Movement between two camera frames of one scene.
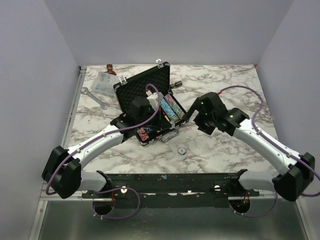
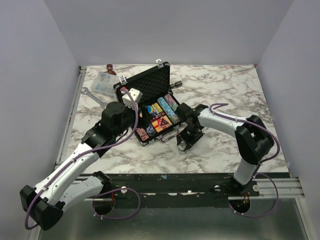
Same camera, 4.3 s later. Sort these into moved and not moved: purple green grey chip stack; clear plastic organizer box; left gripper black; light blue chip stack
Moved: left gripper black
Not moved: clear plastic organizer box; purple green grey chip stack; light blue chip stack
